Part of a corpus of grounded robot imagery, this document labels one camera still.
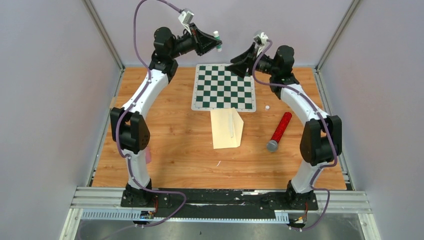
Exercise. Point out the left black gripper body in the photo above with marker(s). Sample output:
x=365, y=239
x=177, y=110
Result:
x=194, y=42

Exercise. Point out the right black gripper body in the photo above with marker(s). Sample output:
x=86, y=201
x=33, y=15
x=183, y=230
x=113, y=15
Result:
x=250, y=61

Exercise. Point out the green white glue stick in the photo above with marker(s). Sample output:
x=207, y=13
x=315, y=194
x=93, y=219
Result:
x=217, y=36

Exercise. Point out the cream envelope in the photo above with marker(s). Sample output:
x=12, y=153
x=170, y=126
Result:
x=220, y=128

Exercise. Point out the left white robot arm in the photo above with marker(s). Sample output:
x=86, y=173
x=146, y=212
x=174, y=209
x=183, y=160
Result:
x=128, y=123

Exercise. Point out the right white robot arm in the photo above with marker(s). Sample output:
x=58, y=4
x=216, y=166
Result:
x=321, y=141

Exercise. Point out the green white chessboard mat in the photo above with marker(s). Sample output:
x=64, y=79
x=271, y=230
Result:
x=217, y=88

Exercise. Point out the red glitter microphone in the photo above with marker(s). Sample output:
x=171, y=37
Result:
x=273, y=143

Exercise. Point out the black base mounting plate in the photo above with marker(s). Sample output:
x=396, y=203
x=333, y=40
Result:
x=204, y=203

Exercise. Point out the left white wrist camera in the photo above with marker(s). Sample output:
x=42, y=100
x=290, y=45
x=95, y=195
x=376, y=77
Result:
x=185, y=17

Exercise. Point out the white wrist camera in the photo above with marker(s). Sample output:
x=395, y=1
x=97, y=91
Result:
x=261, y=41
x=185, y=17

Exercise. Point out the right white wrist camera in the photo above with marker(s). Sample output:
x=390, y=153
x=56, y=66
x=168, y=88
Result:
x=261, y=41

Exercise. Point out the aluminium frame rail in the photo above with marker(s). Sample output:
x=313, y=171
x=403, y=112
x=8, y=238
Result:
x=96, y=213

